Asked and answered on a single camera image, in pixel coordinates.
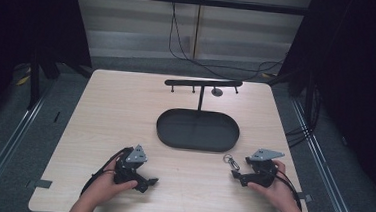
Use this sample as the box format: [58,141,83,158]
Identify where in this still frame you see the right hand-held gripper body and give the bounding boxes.
[241,147,286,190]

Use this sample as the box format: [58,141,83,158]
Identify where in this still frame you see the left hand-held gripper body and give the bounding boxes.
[112,142,153,194]

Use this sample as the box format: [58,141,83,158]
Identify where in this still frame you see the silver keychain with ring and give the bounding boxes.
[222,153,242,173]

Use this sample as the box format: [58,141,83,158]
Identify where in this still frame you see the person's right hand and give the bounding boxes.
[245,157,302,212]

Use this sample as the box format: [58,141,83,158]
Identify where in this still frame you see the person's left hand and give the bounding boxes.
[78,152,140,212]

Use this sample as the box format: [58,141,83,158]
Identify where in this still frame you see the grey tape strip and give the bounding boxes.
[297,191,314,205]
[25,178,53,191]

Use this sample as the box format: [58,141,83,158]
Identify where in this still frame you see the black key rack with tray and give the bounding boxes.
[154,75,245,155]

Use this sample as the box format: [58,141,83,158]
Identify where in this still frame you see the black curtain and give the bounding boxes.
[0,0,97,147]
[269,0,376,210]

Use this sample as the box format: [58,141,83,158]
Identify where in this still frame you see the yellow floor object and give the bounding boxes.
[12,64,33,88]

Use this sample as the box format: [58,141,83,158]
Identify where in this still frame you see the black horizontal metal bar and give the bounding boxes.
[72,0,313,17]

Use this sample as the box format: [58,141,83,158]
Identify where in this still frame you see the left hand-held gripper black cable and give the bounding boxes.
[79,143,135,200]

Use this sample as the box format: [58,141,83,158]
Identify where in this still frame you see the hand-held gripper black cable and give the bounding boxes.
[270,167,306,212]
[79,143,135,200]

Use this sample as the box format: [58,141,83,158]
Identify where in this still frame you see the right hand-held gripper black cable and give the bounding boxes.
[270,167,306,212]

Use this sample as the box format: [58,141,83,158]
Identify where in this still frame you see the bundle of black floor cables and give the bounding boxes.
[283,79,322,151]

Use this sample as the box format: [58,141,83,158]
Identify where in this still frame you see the silver floor rail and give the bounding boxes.
[0,86,53,212]
[282,97,375,212]

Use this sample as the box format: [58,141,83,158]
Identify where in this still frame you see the black wall cable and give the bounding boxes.
[165,2,290,85]

